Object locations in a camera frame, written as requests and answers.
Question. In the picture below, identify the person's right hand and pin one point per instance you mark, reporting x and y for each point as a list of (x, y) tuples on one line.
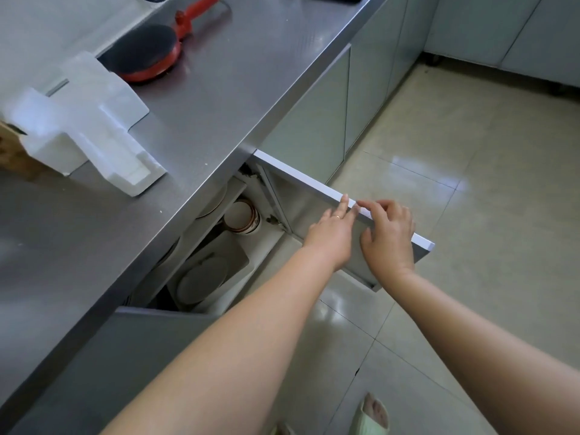
[(392, 242)]

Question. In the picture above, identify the person's left hand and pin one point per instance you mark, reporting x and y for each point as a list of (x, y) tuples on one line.
[(328, 240)]

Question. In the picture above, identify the person's left fingers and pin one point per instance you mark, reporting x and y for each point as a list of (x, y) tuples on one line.
[(344, 207)]

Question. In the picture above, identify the person's right thumb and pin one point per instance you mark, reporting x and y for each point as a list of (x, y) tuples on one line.
[(366, 240)]

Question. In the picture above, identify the grey cabinet door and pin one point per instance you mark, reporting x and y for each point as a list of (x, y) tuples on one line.
[(410, 36), (317, 199), (371, 72), (312, 117), (113, 371)]

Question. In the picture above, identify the person's left forearm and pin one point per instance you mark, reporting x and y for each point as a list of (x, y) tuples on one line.
[(235, 348)]

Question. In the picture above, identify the person's right forearm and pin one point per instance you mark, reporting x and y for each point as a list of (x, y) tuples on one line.
[(489, 353)]

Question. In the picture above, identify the stack of white bowls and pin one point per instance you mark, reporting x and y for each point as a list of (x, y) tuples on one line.
[(242, 217)]

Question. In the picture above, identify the white plate standing upright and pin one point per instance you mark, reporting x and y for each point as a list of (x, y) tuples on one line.
[(213, 201)]

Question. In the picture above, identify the white round plate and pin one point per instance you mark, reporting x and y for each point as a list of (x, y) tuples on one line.
[(201, 278)]

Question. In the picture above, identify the pale green slipper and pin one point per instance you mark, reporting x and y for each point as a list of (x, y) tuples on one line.
[(372, 414)]

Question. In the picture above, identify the grey cabinet on casters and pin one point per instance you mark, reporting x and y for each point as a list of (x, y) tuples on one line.
[(503, 31)]

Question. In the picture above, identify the red electric crepe pan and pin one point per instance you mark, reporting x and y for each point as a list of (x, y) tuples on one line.
[(149, 49)]

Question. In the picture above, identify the white foam packaging piece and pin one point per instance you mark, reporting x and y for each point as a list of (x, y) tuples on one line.
[(95, 122)]

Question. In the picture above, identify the brown cardboard box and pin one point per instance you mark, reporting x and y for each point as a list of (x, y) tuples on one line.
[(11, 151)]

